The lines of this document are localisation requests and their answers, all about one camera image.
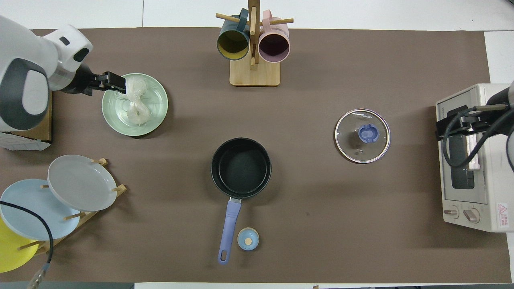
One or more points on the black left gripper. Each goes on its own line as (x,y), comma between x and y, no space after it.
(86,80)

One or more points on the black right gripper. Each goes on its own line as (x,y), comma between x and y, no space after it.
(464,127)

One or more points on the clear vermicelli bundle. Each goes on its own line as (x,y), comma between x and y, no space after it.
(137,110)

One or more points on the glass pot lid blue knob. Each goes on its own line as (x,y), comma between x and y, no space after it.
(351,144)

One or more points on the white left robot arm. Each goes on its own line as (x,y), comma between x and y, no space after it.
(28,68)

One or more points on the mint green plate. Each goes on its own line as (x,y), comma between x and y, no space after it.
(158,102)

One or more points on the grey plate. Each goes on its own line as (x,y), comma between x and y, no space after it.
(82,182)

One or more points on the wooden plate rack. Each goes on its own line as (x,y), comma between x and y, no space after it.
(74,216)

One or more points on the light blue plate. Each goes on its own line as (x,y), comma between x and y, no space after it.
(28,208)

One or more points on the yellow plate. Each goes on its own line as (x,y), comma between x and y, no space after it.
(12,255)

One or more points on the white toaster oven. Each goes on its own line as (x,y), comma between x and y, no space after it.
(461,200)

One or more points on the brown wooden board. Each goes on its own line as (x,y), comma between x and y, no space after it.
(36,128)

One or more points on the dark teal mug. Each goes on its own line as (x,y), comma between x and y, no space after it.
(233,44)

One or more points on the wooden mug tree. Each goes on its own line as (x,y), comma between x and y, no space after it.
(255,76)

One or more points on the pink mug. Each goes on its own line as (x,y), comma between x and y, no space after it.
(274,48)

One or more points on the brown table mat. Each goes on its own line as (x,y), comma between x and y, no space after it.
(321,220)

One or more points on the small blue round cap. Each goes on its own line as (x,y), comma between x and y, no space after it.
(247,239)

